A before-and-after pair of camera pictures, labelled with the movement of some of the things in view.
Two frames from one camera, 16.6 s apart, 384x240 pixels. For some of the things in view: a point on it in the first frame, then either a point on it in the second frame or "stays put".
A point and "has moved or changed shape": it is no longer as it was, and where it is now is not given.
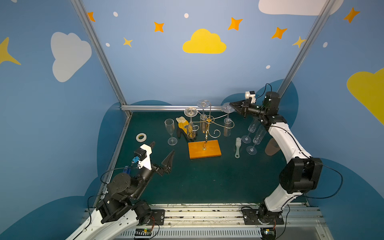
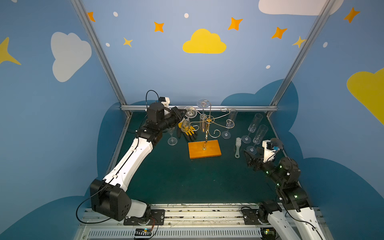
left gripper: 156,169 → 177,113
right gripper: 245,108 → 254,160
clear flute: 169,124 stays put
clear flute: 252,128 stays put
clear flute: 228,108 has moved or changed shape
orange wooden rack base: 196,151 stays put
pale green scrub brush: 238,144 stays put
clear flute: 203,103 stays put
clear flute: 259,135 stays put
